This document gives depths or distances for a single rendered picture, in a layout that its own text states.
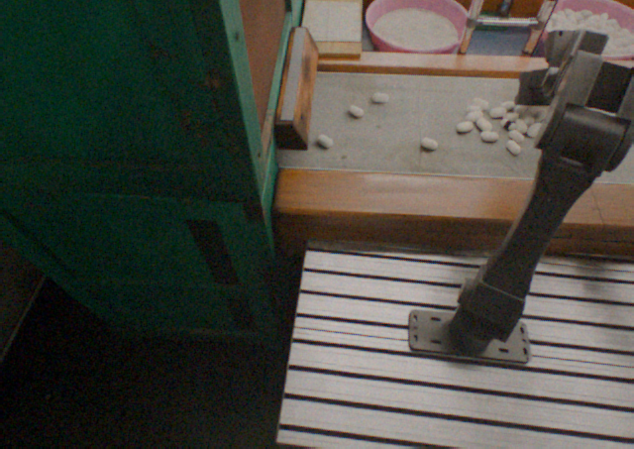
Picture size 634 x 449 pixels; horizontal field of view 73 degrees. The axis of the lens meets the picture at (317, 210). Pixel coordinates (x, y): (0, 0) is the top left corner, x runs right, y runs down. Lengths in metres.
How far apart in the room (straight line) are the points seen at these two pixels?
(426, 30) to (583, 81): 0.69
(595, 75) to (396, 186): 0.36
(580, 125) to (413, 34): 0.71
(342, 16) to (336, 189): 0.54
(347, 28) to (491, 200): 0.57
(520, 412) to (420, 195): 0.38
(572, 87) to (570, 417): 0.50
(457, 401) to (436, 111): 0.59
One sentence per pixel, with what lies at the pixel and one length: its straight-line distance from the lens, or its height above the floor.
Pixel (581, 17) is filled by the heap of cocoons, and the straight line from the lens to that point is 1.43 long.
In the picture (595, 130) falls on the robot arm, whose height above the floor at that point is 1.04.
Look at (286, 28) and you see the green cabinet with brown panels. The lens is 0.98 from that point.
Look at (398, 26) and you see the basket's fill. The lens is 1.26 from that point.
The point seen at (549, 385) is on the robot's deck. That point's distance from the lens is 0.83.
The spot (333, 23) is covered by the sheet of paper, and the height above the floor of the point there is 0.78.
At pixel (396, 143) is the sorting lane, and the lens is 0.92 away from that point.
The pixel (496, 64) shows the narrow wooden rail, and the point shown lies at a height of 0.76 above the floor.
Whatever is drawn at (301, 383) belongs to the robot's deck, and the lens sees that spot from 0.75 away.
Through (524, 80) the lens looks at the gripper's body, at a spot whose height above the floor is 0.83.
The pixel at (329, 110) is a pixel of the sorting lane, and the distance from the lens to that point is 0.98.
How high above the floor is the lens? 1.40
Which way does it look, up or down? 56 degrees down
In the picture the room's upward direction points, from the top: 1 degrees counter-clockwise
